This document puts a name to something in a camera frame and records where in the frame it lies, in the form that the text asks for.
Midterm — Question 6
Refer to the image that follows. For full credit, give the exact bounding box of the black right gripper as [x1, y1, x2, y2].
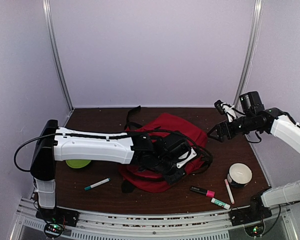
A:
[207, 113, 260, 143]

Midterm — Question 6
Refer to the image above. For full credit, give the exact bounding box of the red student backpack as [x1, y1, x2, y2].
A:
[118, 106, 213, 193]

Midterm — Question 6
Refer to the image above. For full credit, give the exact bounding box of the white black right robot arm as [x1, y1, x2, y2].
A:
[207, 91, 300, 221]

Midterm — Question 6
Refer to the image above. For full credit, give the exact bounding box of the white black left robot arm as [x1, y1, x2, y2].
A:
[30, 120, 197, 222]

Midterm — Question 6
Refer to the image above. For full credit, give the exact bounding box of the pink black highlighter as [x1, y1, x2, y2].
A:
[189, 186, 215, 198]

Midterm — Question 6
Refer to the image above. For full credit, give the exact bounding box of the green white glue stick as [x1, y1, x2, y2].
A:
[210, 197, 231, 210]

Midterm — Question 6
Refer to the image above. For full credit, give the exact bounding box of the white dark bowl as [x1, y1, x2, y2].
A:
[226, 163, 253, 189]

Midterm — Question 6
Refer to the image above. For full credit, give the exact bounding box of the pink white pen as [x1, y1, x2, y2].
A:
[224, 179, 235, 205]

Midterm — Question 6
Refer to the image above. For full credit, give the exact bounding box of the teal white marker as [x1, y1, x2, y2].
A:
[84, 177, 111, 191]

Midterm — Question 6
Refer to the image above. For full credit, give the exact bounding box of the green plate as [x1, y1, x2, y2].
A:
[65, 159, 91, 169]

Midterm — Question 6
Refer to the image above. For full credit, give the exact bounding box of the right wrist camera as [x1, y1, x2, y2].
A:
[214, 100, 238, 123]

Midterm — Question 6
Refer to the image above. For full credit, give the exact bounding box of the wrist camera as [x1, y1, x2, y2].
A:
[214, 100, 238, 123]
[176, 147, 197, 169]

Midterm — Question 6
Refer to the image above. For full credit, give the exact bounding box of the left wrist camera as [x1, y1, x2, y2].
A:
[176, 147, 197, 169]

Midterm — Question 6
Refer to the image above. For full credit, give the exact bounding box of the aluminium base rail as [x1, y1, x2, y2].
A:
[9, 196, 297, 240]

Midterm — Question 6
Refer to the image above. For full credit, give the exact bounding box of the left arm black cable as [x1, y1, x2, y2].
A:
[13, 128, 213, 176]

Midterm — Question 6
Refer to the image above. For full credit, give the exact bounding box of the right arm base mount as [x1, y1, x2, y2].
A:
[229, 206, 272, 227]

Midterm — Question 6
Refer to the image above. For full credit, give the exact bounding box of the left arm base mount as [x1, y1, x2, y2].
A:
[35, 207, 80, 227]

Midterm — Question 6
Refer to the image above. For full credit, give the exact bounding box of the right aluminium corner post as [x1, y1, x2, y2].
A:
[233, 0, 263, 105]

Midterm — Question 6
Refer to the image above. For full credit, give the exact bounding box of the aluminium corner post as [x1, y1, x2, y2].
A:
[233, 0, 263, 105]
[42, 0, 75, 113]

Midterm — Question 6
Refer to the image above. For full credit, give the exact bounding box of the left aluminium corner post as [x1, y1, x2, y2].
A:
[42, 0, 75, 113]

